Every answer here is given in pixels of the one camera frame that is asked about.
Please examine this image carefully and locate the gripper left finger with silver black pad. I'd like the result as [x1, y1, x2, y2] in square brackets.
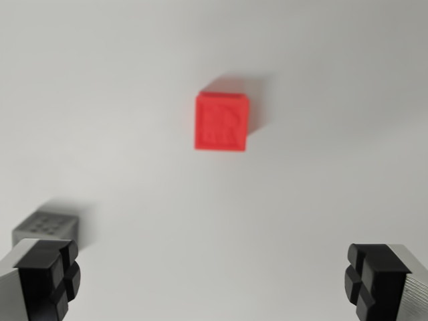
[0, 238, 82, 321]

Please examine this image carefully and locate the gripper right finger with silver black pad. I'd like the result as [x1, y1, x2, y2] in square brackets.
[344, 243, 428, 321]

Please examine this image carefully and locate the red embossed cube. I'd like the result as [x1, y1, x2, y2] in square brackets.
[193, 90, 251, 152]

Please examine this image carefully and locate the grey embossed cube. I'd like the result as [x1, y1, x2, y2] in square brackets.
[11, 211, 80, 249]

